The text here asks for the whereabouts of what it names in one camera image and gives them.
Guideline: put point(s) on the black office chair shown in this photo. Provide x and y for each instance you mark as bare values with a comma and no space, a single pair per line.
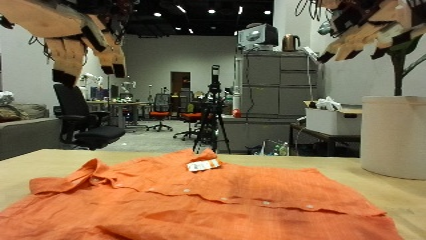
97,135

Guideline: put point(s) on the copper kettle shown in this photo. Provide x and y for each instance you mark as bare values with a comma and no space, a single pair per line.
290,43

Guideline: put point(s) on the white power strip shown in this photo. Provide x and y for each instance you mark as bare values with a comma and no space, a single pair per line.
310,54

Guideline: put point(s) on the grey sofa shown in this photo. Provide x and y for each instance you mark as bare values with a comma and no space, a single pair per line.
27,136

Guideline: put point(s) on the brown sofa cushion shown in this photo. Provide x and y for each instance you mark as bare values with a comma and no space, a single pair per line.
22,111

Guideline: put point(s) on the tall grey filing cabinet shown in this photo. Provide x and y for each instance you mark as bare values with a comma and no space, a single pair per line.
267,83

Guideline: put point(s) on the brown door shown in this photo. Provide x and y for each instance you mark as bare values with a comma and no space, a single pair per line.
180,83

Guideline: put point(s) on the orange button-up shirt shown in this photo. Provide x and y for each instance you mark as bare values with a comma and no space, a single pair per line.
221,206

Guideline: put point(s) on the green plastic bottle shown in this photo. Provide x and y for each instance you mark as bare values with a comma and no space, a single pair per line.
284,149

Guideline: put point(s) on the orange seat office chair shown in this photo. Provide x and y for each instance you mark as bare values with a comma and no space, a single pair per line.
160,114
192,116

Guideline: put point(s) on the white storage box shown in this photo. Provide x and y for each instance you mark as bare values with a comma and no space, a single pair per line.
328,121

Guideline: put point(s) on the low grey cabinet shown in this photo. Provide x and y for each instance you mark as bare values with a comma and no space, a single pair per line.
248,133

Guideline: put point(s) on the black camera tripod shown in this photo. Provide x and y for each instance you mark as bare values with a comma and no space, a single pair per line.
215,100

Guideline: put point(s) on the black side table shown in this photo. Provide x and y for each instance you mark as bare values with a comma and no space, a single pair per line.
328,136

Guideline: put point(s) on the grey box monitor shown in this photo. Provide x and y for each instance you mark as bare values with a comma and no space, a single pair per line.
257,36

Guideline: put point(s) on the wooden office desk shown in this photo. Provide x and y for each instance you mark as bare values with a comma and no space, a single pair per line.
120,105

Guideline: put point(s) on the white plastic bag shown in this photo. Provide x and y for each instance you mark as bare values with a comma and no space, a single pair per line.
328,104

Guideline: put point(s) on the red ball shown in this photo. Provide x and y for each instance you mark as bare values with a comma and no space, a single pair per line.
236,113

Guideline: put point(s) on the white round planter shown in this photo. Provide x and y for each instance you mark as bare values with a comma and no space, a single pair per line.
394,136

